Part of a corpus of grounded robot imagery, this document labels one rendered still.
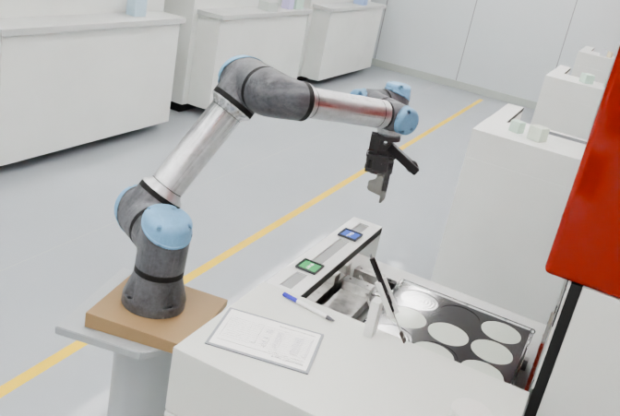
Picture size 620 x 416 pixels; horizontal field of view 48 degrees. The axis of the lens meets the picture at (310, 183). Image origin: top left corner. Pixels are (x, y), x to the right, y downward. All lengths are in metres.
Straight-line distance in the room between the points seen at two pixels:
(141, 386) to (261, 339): 0.44
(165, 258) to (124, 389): 0.36
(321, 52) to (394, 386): 6.76
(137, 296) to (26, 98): 2.97
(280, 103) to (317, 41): 6.36
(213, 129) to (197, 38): 4.41
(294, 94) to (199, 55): 4.50
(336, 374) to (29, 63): 3.40
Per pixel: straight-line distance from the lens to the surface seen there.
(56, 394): 2.83
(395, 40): 10.01
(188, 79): 6.18
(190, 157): 1.73
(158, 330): 1.65
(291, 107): 1.65
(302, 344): 1.46
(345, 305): 1.80
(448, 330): 1.78
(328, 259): 1.83
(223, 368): 1.36
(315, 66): 8.03
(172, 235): 1.61
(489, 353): 1.75
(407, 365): 1.48
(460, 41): 9.74
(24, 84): 4.49
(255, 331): 1.47
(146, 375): 1.77
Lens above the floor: 1.76
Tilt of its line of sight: 20 degrees down
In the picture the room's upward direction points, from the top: 11 degrees clockwise
